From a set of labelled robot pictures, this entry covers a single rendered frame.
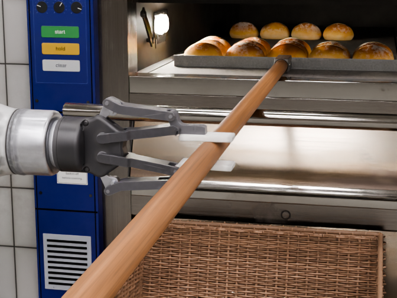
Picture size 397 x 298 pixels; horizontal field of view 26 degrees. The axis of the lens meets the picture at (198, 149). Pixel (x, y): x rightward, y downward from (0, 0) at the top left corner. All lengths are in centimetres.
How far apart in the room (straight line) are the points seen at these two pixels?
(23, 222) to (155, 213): 135
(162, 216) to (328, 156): 114
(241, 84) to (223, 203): 28
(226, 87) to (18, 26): 51
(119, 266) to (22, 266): 151
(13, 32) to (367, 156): 86
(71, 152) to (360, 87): 91
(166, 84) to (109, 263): 130
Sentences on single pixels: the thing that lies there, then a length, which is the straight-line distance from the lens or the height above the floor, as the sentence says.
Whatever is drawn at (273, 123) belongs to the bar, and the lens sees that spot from 154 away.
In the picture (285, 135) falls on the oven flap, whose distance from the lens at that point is 194.
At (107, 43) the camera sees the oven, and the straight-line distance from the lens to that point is 198.
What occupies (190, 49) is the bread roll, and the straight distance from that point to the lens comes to 215.
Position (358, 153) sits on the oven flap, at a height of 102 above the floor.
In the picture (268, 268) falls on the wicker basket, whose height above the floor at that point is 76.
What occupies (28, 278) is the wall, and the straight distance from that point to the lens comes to 219.
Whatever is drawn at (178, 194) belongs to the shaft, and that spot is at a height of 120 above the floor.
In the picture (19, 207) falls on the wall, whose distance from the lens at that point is 214.
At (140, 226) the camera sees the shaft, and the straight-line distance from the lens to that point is 77.
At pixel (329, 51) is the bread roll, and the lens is 211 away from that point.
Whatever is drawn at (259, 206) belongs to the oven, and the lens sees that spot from 197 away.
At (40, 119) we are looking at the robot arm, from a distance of 115.
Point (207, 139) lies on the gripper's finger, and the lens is 110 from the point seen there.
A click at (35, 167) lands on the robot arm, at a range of 115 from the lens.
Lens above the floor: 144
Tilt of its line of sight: 12 degrees down
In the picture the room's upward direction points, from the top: straight up
